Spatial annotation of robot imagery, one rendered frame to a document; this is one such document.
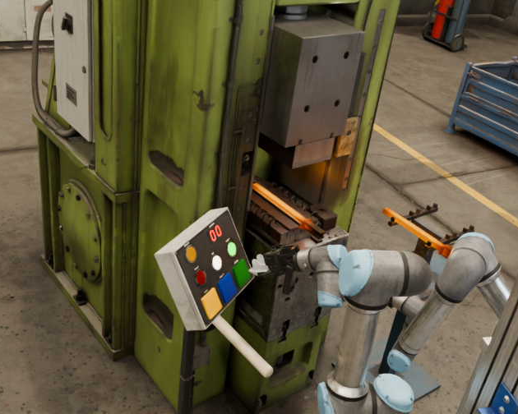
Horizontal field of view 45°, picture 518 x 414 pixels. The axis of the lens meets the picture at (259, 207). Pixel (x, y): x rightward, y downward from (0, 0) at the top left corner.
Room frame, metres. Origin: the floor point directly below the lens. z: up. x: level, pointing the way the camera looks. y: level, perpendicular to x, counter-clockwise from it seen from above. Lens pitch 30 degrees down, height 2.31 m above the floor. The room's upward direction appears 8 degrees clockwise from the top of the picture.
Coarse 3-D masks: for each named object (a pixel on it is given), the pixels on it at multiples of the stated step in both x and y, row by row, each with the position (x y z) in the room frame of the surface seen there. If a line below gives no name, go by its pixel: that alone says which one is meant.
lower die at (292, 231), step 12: (252, 192) 2.38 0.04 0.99; (276, 192) 2.41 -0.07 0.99; (264, 204) 2.30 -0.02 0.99; (288, 204) 2.32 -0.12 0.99; (252, 216) 2.23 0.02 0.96; (264, 216) 2.21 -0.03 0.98; (276, 216) 2.21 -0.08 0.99; (288, 216) 2.22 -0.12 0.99; (312, 216) 2.25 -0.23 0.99; (264, 228) 2.17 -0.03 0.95; (276, 228) 2.13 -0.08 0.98; (288, 228) 2.13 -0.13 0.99; (300, 228) 2.16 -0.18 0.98; (276, 240) 2.11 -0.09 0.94; (288, 240) 2.13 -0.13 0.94
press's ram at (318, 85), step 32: (288, 32) 2.12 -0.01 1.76; (320, 32) 2.16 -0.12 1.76; (352, 32) 2.22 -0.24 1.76; (288, 64) 2.10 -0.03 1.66; (320, 64) 2.13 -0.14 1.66; (352, 64) 2.24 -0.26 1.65; (288, 96) 2.08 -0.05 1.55; (320, 96) 2.15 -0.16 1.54; (288, 128) 2.06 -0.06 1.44; (320, 128) 2.17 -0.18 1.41
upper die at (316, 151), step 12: (264, 144) 2.22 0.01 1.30; (276, 144) 2.17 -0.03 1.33; (300, 144) 2.12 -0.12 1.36; (312, 144) 2.15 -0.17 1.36; (324, 144) 2.19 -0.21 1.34; (276, 156) 2.16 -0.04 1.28; (288, 156) 2.12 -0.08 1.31; (300, 156) 2.12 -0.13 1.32; (312, 156) 2.16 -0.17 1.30; (324, 156) 2.20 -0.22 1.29
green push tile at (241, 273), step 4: (240, 260) 1.79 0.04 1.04; (236, 264) 1.77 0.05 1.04; (240, 264) 1.78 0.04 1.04; (244, 264) 1.79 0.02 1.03; (236, 268) 1.75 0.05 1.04; (240, 268) 1.77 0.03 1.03; (244, 268) 1.79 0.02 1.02; (236, 272) 1.74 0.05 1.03; (240, 272) 1.76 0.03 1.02; (244, 272) 1.78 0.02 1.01; (248, 272) 1.79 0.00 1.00; (236, 276) 1.73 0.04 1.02; (240, 276) 1.75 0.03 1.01; (244, 276) 1.77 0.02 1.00; (248, 276) 1.78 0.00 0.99; (236, 280) 1.73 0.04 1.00; (240, 280) 1.74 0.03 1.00; (244, 280) 1.76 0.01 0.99; (240, 284) 1.73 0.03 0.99
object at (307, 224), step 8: (256, 184) 2.43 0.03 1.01; (264, 192) 2.36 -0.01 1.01; (272, 200) 2.31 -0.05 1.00; (280, 200) 2.31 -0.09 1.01; (288, 208) 2.26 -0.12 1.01; (296, 216) 2.20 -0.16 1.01; (304, 224) 2.16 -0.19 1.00; (312, 224) 2.15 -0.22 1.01; (312, 232) 2.13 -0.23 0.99; (320, 232) 2.10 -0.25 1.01
